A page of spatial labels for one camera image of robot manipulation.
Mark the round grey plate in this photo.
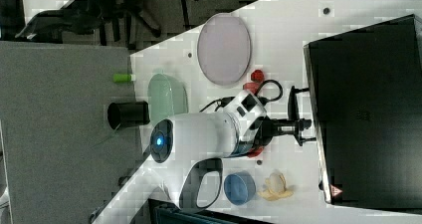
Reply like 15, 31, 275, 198
197, 13, 251, 86

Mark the blue bowl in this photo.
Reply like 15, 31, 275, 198
224, 171, 256, 205

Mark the black toaster oven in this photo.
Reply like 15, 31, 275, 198
304, 14, 422, 214

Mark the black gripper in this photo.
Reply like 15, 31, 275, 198
255, 116, 313, 146

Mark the light red strawberry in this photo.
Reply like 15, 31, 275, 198
243, 82, 260, 94

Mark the dark red strawberry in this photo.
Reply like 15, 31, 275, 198
251, 70, 265, 83

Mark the black cylinder mount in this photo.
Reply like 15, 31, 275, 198
107, 102, 150, 129

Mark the green marker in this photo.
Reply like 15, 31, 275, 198
112, 74, 136, 84

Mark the banana peel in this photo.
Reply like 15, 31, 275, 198
258, 172, 294, 201

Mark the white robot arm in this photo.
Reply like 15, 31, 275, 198
149, 112, 312, 212

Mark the black cable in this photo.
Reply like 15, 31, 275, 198
198, 79, 284, 113

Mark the green perforated basket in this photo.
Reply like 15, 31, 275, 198
147, 74, 188, 125

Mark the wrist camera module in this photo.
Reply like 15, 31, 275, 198
223, 90, 266, 121

